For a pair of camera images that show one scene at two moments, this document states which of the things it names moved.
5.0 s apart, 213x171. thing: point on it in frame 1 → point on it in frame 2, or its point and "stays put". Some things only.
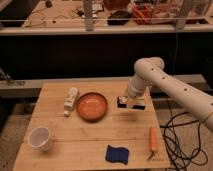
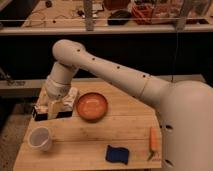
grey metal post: x=88 y=9 stays put
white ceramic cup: x=39 y=138 stays put
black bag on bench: x=119 y=17 stays put
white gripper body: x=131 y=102 → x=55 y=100
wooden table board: x=91 y=126 stays put
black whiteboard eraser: x=122 y=103 → x=41 y=116
